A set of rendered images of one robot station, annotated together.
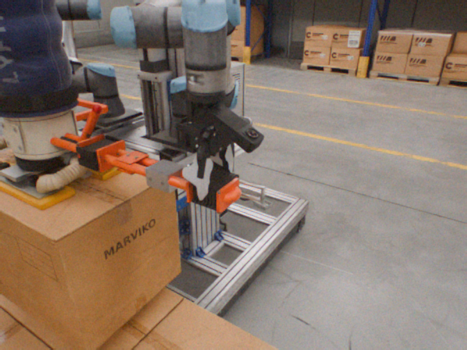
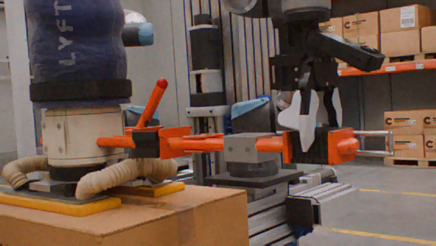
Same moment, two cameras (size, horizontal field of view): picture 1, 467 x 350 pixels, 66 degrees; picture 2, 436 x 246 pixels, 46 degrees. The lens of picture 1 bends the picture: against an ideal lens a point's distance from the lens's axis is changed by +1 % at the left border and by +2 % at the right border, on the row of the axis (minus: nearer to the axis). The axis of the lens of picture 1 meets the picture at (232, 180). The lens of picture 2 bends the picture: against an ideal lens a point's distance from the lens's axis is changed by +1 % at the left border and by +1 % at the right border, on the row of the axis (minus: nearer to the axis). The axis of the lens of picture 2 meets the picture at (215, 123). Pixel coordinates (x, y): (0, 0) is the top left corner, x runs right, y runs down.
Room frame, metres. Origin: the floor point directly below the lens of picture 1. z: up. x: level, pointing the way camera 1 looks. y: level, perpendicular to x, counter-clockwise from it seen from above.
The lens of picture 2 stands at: (-0.14, 0.10, 1.28)
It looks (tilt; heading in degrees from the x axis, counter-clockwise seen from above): 3 degrees down; 7
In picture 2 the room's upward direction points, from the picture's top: 4 degrees counter-clockwise
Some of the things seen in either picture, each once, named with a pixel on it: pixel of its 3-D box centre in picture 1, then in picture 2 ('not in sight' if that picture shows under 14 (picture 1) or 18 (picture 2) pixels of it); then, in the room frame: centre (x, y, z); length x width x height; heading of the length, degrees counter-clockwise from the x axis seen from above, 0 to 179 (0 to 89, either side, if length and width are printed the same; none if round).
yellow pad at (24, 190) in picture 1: (20, 178); (52, 193); (0.90, 0.60, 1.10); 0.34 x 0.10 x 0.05; 57
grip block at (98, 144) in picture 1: (102, 152); (162, 142); (0.85, 0.33, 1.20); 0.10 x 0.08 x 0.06; 147
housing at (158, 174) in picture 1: (166, 175); (250, 147); (0.73, 0.15, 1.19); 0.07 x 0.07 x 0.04; 57
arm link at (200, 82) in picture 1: (205, 80); (304, 1); (0.66, 0.05, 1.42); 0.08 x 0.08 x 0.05
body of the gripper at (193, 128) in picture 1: (204, 121); (304, 54); (0.67, 0.05, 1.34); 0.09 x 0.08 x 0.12; 58
